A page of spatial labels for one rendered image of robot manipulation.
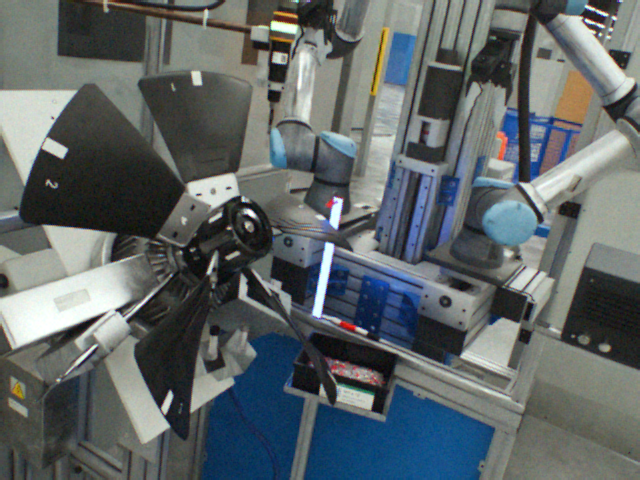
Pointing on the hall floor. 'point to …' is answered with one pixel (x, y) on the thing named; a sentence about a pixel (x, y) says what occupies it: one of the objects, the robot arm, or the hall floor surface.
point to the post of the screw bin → (304, 438)
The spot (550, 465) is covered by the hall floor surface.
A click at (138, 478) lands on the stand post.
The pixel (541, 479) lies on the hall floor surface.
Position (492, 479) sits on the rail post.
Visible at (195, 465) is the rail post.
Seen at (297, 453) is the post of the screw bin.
